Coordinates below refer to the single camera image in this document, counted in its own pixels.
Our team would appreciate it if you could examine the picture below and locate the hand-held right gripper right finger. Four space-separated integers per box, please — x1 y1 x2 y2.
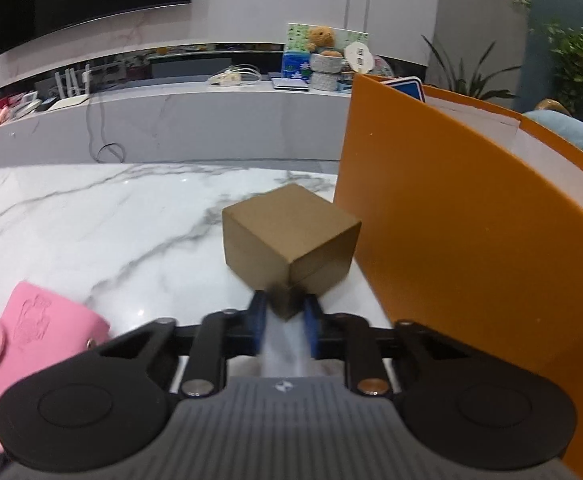
301 292 472 398

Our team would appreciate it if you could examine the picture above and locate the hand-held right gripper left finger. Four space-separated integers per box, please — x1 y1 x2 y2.
96 290 268 398

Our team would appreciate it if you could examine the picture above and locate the brown cardboard box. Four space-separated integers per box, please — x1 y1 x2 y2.
222 183 362 321

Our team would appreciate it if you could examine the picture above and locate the orange storage box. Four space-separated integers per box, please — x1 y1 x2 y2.
332 74 583 480

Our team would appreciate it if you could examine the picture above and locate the white marble tv cabinet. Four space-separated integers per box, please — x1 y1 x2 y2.
0 42 432 166

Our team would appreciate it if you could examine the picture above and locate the pink snap wallet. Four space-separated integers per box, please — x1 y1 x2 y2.
0 281 110 456

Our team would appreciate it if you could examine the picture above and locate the silver laptop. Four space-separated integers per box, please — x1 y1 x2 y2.
270 76 311 92

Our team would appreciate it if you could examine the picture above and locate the white woven basket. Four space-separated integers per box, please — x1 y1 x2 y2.
311 72 341 92
310 54 345 75

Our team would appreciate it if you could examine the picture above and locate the blue floral box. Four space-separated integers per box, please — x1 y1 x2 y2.
282 50 313 81

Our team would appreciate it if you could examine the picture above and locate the white round hand fan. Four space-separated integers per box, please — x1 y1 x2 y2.
345 42 375 74

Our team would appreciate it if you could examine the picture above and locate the small brown teddy bear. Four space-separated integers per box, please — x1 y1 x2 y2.
305 26 345 57

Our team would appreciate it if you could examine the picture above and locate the green picture card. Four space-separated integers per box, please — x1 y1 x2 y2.
286 22 369 53

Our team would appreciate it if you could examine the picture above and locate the long-leaf potted plant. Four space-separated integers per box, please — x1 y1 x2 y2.
421 35 522 101

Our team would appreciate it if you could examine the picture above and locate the white router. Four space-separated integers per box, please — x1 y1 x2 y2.
52 64 92 110

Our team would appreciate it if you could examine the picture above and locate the wooden chair back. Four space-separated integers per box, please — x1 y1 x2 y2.
534 99 569 116

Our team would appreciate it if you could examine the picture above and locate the light blue cushion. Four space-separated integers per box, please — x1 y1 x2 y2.
521 110 583 168

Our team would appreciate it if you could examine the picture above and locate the pink packages heap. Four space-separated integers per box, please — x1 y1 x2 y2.
0 97 42 123

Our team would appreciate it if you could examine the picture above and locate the green leafy plant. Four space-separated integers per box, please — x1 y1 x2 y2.
544 20 583 111

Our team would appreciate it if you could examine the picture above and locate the black cable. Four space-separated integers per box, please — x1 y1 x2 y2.
88 95 125 163

